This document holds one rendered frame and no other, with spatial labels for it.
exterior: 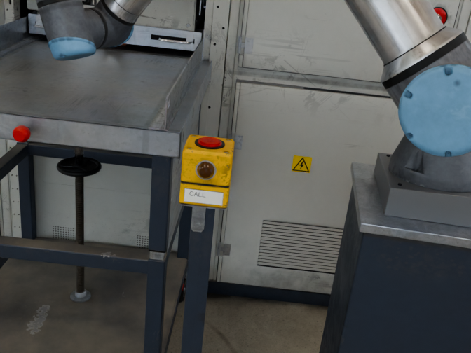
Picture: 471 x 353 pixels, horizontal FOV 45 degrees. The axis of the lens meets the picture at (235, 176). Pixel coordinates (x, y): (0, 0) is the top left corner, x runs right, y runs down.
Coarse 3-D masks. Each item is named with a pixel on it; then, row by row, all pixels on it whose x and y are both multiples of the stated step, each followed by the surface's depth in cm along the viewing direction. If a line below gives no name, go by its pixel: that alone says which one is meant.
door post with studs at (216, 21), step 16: (208, 0) 170; (224, 0) 169; (208, 16) 171; (224, 16) 171; (208, 32) 173; (224, 32) 173; (208, 48) 175; (224, 48) 175; (208, 112) 183; (208, 128) 185
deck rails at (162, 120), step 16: (0, 32) 160; (16, 32) 171; (0, 48) 161; (16, 48) 164; (192, 64) 150; (192, 80) 151; (176, 96) 125; (160, 112) 123; (176, 112) 124; (160, 128) 114
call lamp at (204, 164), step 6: (198, 162) 91; (204, 162) 91; (210, 162) 91; (198, 168) 91; (204, 168) 90; (210, 168) 91; (216, 168) 91; (198, 174) 91; (204, 174) 91; (210, 174) 91
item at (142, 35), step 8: (32, 16) 177; (32, 24) 178; (32, 32) 179; (136, 32) 177; (144, 32) 177; (152, 32) 177; (160, 32) 177; (168, 32) 177; (176, 32) 177; (184, 32) 176; (200, 32) 176; (128, 40) 178; (136, 40) 178; (144, 40) 178; (152, 40) 178; (176, 40) 178; (184, 40) 177; (200, 40) 177; (176, 48) 178; (184, 48) 178
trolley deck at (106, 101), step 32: (0, 64) 148; (32, 64) 151; (64, 64) 155; (96, 64) 158; (128, 64) 162; (160, 64) 166; (0, 96) 124; (32, 96) 126; (64, 96) 128; (96, 96) 131; (128, 96) 133; (160, 96) 136; (192, 96) 139; (0, 128) 116; (32, 128) 115; (64, 128) 115; (96, 128) 114; (128, 128) 114
